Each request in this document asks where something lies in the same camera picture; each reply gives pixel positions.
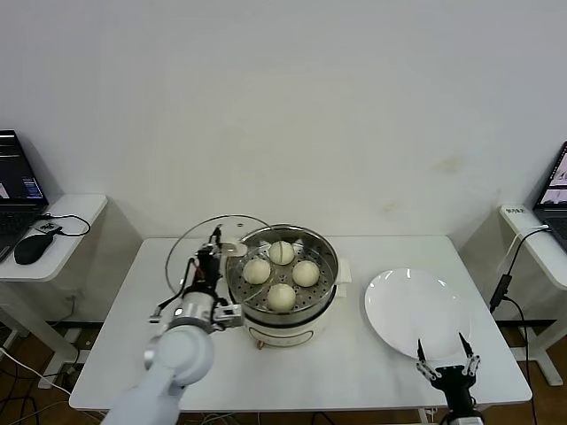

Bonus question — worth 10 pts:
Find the black laptop with pink screen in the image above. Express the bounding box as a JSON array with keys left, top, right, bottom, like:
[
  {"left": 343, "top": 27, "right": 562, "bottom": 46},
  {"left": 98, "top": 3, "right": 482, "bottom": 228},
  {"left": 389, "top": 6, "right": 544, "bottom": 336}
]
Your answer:
[{"left": 531, "top": 141, "right": 567, "bottom": 250}]

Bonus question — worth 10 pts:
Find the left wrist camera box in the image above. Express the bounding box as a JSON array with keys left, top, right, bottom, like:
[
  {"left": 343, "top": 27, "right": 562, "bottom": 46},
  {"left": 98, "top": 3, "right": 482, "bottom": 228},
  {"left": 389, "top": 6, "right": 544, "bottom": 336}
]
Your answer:
[{"left": 211, "top": 303, "right": 244, "bottom": 332}]

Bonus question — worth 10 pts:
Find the thin white laptop cable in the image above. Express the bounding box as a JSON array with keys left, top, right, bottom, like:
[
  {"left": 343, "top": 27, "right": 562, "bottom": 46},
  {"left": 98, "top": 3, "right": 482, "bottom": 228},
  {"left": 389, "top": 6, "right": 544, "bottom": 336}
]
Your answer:
[{"left": 508, "top": 224, "right": 550, "bottom": 269}]

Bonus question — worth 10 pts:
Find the thin black hub cable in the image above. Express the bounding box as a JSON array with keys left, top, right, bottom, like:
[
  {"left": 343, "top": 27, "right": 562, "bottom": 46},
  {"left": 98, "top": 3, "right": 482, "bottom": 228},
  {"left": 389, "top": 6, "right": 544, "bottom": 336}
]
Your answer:
[{"left": 42, "top": 213, "right": 92, "bottom": 238}]

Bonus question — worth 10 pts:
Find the white side table with label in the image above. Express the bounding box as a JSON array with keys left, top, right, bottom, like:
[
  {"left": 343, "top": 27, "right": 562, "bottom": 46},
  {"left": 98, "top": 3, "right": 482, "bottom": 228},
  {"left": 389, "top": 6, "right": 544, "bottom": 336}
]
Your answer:
[{"left": 500, "top": 204, "right": 567, "bottom": 387}]

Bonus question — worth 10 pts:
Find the round glass pot lid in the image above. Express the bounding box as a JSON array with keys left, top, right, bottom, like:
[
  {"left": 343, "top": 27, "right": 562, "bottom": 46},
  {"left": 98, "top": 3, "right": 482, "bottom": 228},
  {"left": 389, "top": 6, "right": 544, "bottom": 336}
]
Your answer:
[{"left": 166, "top": 214, "right": 272, "bottom": 311}]

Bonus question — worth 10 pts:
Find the black power adapter cable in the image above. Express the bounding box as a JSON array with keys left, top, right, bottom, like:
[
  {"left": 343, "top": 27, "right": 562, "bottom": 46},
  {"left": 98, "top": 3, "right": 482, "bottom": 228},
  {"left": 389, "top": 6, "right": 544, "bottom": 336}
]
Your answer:
[{"left": 489, "top": 226, "right": 550, "bottom": 368}]

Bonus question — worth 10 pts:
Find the black laptop with dark screen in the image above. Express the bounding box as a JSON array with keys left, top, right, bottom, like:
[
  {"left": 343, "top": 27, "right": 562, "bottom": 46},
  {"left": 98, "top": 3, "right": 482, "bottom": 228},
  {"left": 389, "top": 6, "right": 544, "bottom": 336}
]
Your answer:
[{"left": 0, "top": 128, "right": 50, "bottom": 262}]

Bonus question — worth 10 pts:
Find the black computer mouse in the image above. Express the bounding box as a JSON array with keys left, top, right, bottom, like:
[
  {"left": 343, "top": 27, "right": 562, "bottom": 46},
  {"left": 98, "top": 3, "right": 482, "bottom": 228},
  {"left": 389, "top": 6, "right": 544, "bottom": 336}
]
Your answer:
[{"left": 13, "top": 233, "right": 57, "bottom": 266}]

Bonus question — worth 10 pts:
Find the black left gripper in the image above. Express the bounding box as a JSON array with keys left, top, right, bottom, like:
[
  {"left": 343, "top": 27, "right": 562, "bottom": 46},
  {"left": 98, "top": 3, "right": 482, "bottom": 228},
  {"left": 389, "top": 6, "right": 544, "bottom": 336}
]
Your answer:
[{"left": 194, "top": 224, "right": 222, "bottom": 292}]

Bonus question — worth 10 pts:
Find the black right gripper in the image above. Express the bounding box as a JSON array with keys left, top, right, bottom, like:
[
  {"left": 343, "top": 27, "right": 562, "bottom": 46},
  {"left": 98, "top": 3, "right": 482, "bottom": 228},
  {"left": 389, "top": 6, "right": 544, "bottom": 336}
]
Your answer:
[{"left": 415, "top": 332, "right": 482, "bottom": 412}]

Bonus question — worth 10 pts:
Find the white steamed baozi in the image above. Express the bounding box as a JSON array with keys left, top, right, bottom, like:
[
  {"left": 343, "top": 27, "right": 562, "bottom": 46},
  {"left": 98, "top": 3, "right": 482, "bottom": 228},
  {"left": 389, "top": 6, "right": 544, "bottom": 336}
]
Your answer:
[
  {"left": 291, "top": 259, "right": 321, "bottom": 287},
  {"left": 243, "top": 259, "right": 272, "bottom": 285},
  {"left": 269, "top": 241, "right": 297, "bottom": 266},
  {"left": 267, "top": 283, "right": 297, "bottom": 312}
]

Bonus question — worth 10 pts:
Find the white floor cable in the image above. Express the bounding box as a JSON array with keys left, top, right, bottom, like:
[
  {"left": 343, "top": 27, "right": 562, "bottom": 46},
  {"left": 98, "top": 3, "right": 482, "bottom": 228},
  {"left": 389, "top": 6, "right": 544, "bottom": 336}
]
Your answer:
[{"left": 0, "top": 347, "right": 67, "bottom": 393}]

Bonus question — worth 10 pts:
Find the stainless steel steamer basket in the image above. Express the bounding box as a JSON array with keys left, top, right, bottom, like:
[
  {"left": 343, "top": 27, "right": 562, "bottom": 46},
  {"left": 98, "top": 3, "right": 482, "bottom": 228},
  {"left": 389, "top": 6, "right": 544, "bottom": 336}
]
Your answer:
[{"left": 225, "top": 224, "right": 341, "bottom": 318}]

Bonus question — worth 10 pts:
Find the white round plate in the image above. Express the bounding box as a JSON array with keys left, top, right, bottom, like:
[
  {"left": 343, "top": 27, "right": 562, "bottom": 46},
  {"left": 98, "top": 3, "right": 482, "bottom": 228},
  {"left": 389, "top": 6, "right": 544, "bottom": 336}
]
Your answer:
[{"left": 364, "top": 267, "right": 473, "bottom": 362}]

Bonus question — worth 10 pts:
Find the left wrist cable bundle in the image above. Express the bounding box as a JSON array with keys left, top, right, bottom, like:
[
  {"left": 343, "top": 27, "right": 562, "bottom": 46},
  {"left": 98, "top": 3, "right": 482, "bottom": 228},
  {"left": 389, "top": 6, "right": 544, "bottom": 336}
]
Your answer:
[{"left": 154, "top": 259, "right": 200, "bottom": 311}]

